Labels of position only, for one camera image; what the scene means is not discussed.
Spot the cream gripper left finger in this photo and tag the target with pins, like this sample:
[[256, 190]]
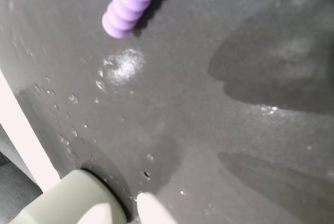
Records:
[[68, 214]]

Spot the cream gripper right finger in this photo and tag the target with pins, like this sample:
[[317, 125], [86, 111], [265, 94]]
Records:
[[154, 211]]

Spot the purple ribbed pen grip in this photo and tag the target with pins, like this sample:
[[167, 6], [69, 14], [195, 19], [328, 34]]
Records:
[[130, 2]]

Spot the pale grey-green cup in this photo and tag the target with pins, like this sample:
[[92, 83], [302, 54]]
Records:
[[86, 187]]

